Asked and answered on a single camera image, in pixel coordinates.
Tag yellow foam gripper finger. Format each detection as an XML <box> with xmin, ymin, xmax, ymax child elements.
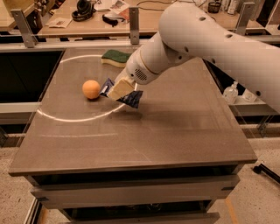
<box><xmin>114</xmin><ymin>77</ymin><xmax>136</xmax><ymax>96</ymax></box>
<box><xmin>107</xmin><ymin>87</ymin><xmax>120</xmax><ymax>101</ymax></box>

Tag blue rxbar blueberry wrapper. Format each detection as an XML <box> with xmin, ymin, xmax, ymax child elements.
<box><xmin>99</xmin><ymin>78</ymin><xmax>143</xmax><ymax>109</ymax></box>

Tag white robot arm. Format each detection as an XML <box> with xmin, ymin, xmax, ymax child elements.
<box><xmin>108</xmin><ymin>2</ymin><xmax>280</xmax><ymax>112</ymax></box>

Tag orange fruit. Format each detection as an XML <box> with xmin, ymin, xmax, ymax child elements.
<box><xmin>82</xmin><ymin>80</ymin><xmax>101</xmax><ymax>100</ymax></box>

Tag green yellow sponge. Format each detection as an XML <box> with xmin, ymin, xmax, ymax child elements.
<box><xmin>101</xmin><ymin>50</ymin><xmax>130</xmax><ymax>68</ymax></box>

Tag black sunglasses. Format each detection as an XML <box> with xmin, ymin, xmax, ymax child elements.
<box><xmin>102</xmin><ymin>14</ymin><xmax>126</xmax><ymax>27</ymax></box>

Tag magazine papers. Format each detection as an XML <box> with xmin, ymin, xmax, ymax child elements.
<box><xmin>94</xmin><ymin>0</ymin><xmax>130</xmax><ymax>22</ymax></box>

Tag black headphones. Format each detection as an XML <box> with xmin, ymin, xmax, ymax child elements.
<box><xmin>72</xmin><ymin>0</ymin><xmax>95</xmax><ymax>22</ymax></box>

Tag small printed card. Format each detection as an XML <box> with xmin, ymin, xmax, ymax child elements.
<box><xmin>47</xmin><ymin>17</ymin><xmax>72</xmax><ymax>28</ymax></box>

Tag clear plastic bottle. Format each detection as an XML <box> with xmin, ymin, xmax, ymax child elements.
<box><xmin>223</xmin><ymin>81</ymin><xmax>238</xmax><ymax>104</ymax></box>

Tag upper cabinet drawer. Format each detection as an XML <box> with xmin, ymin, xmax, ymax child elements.
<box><xmin>31</xmin><ymin>175</ymin><xmax>240</xmax><ymax>209</ymax></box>

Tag cabinet drawer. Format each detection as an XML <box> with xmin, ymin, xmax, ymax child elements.
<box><xmin>31</xmin><ymin>175</ymin><xmax>240</xmax><ymax>209</ymax></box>
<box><xmin>60</xmin><ymin>213</ymin><xmax>220</xmax><ymax>224</ymax></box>

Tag black mesh cup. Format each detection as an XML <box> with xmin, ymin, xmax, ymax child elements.
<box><xmin>207</xmin><ymin>2</ymin><xmax>221</xmax><ymax>14</ymax></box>

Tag lower cabinet drawer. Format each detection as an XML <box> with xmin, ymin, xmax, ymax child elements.
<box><xmin>60</xmin><ymin>213</ymin><xmax>220</xmax><ymax>224</ymax></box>

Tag black chair leg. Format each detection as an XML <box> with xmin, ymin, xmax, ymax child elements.
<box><xmin>253</xmin><ymin>164</ymin><xmax>280</xmax><ymax>184</ymax></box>

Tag middle metal bracket post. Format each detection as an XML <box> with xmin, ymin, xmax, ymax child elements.
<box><xmin>129</xmin><ymin>6</ymin><xmax>139</xmax><ymax>45</ymax></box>

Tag metal bracket post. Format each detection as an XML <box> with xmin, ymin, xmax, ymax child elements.
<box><xmin>234</xmin><ymin>2</ymin><xmax>255</xmax><ymax>35</ymax></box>
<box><xmin>129</xmin><ymin>6</ymin><xmax>139</xmax><ymax>45</ymax></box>
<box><xmin>10</xmin><ymin>9</ymin><xmax>38</xmax><ymax>48</ymax></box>

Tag left metal bracket post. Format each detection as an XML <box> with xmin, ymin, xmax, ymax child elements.
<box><xmin>10</xmin><ymin>9</ymin><xmax>38</xmax><ymax>48</ymax></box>

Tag right metal bracket post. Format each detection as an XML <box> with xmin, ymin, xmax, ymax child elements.
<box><xmin>234</xmin><ymin>2</ymin><xmax>255</xmax><ymax>35</ymax></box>

